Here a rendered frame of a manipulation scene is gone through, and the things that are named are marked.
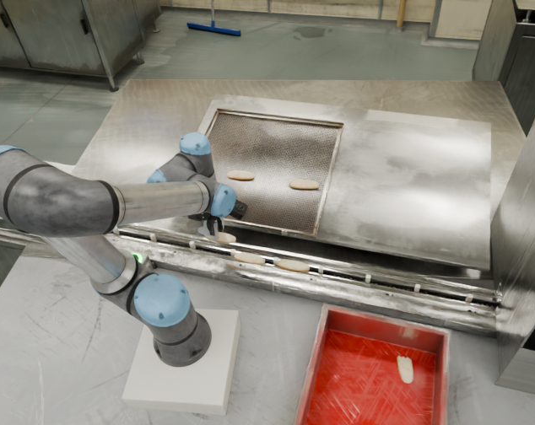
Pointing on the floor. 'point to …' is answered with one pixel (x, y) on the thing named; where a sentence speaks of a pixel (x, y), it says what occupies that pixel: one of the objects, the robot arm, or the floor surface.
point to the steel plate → (150, 162)
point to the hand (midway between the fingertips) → (219, 234)
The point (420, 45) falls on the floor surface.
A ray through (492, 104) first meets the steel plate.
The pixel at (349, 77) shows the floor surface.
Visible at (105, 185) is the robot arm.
